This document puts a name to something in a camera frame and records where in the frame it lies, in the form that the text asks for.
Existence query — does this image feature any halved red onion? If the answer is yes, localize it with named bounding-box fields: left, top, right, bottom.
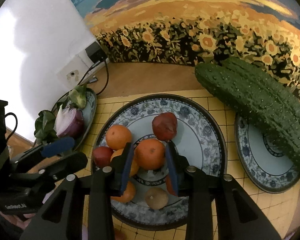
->
left=54, top=106, right=84, bottom=138

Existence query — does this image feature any orange tangerine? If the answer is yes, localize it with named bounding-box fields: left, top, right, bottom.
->
left=106, top=124, right=132, bottom=150
left=110, top=148, right=139, bottom=177
left=111, top=181, right=136, bottom=203
left=134, top=138, right=165, bottom=170

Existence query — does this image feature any green leafy bok choy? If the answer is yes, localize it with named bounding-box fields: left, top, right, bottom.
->
left=34, top=85, right=87, bottom=144

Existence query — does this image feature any brown longan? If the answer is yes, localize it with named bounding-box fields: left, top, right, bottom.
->
left=145, top=187, right=169, bottom=210

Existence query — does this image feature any white wall socket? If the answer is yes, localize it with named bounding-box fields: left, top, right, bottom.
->
left=56, top=52, right=105, bottom=91

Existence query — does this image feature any sunflower field painting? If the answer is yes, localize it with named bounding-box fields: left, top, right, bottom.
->
left=71, top=0, right=300, bottom=99

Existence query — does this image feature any large blue white plate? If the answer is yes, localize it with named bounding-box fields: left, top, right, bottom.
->
left=95, top=94, right=226, bottom=231

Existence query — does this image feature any green cucumber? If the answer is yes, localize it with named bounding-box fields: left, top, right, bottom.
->
left=194, top=57, right=300, bottom=168

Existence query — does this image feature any black power adapter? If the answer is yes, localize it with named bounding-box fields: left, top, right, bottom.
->
left=85, top=42, right=107, bottom=63

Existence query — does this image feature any dark plate with vegetables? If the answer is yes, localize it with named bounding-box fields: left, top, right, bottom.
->
left=50, top=87, right=97, bottom=152

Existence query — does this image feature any right hand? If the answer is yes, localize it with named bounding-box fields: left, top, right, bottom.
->
left=0, top=212, right=36, bottom=230

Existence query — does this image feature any yellow grid mat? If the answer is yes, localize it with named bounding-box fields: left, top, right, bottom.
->
left=82, top=89, right=300, bottom=239

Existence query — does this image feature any small blue white plate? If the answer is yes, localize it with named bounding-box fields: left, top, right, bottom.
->
left=235, top=115, right=300, bottom=193

